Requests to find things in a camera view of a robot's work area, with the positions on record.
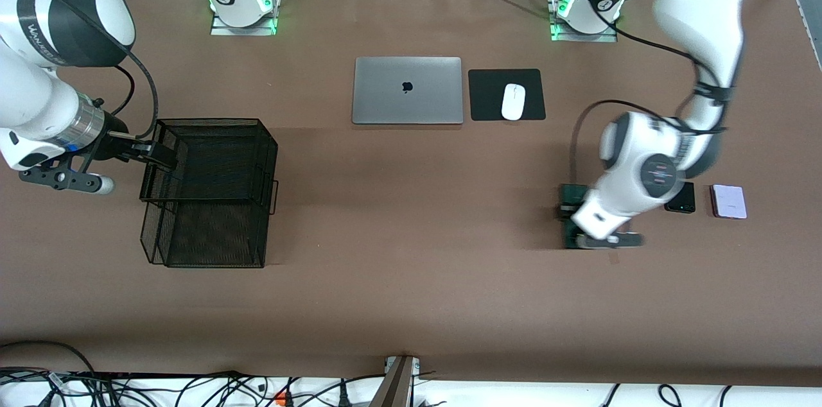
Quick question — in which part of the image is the dark green slab phone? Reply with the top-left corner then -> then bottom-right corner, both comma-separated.
557,184 -> 601,249

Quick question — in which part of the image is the black flip phone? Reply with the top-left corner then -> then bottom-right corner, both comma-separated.
665,181 -> 696,214

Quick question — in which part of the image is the lilac flip phone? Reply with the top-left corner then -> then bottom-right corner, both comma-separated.
710,184 -> 748,220

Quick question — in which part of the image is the white computer mouse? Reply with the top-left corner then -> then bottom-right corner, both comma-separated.
501,83 -> 527,121

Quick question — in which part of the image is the black mouse pad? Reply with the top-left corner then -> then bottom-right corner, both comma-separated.
468,69 -> 547,121

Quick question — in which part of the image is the silver closed laptop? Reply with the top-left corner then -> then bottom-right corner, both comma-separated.
352,56 -> 464,125

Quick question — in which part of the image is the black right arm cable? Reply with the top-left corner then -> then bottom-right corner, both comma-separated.
35,0 -> 161,139

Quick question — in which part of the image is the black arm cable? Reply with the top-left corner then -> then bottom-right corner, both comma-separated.
568,0 -> 730,189
35,0 -> 161,139

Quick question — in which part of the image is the black wire mesh tiered tray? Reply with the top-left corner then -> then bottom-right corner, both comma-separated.
140,117 -> 279,268

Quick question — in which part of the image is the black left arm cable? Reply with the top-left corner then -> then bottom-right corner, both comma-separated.
568,0 -> 730,189

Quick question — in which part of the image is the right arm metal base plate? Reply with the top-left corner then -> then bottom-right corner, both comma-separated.
211,9 -> 278,37

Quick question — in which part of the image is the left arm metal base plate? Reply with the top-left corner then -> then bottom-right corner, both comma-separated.
551,21 -> 618,43

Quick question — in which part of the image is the thick black curved cable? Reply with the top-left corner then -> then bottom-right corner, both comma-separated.
0,340 -> 97,374

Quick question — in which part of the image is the aluminium profile post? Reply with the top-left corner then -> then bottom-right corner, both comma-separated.
371,356 -> 422,407

